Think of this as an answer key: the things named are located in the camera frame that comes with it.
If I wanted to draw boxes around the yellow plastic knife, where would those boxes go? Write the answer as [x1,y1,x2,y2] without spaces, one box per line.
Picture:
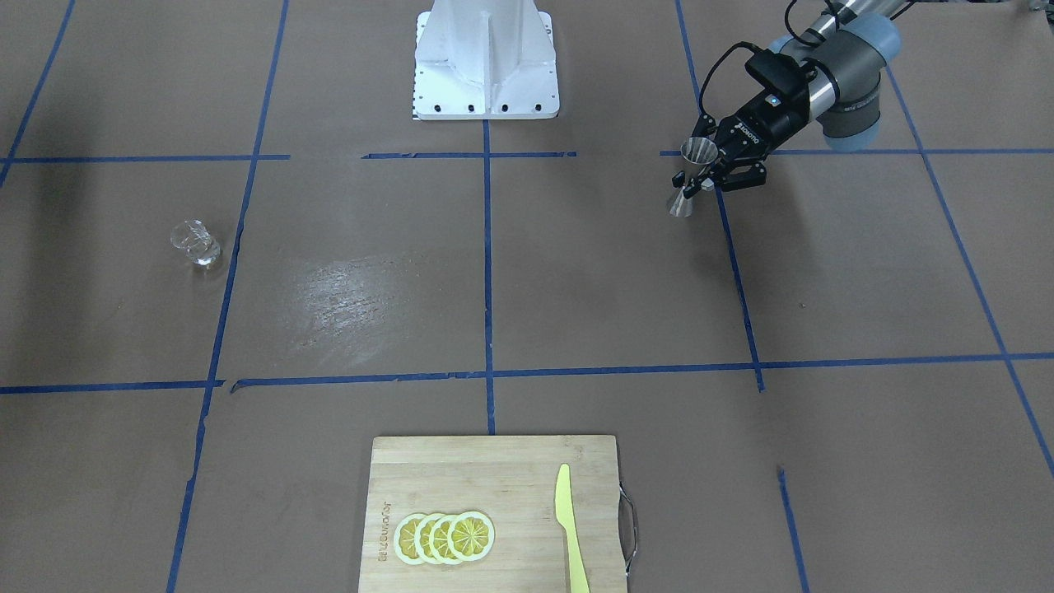
[553,463,590,592]

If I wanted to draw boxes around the clear glass cup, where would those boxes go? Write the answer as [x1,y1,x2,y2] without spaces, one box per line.
[170,219,222,268]

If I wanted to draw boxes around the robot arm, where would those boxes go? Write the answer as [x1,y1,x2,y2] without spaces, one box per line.
[671,1,910,202]

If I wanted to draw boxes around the lemon slice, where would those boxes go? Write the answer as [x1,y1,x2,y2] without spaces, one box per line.
[412,513,443,564]
[447,511,496,562]
[428,515,462,564]
[394,513,426,566]

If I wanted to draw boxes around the back lemon slice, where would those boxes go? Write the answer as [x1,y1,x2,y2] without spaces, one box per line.
[394,513,426,566]

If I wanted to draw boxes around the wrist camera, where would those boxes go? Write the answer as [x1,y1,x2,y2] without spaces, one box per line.
[744,50,811,100]

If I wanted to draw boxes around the steel jigger measuring cup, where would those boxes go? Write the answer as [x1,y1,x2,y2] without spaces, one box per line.
[666,138,720,217]

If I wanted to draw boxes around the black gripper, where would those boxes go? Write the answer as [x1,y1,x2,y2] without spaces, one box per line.
[682,82,812,200]

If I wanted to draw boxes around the front lemon slice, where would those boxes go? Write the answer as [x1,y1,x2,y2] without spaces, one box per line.
[447,511,496,562]

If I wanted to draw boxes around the wooden cutting board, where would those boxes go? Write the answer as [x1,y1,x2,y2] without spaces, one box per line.
[357,435,628,592]

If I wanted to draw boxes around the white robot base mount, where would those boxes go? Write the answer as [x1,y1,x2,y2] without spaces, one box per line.
[412,1,561,121]

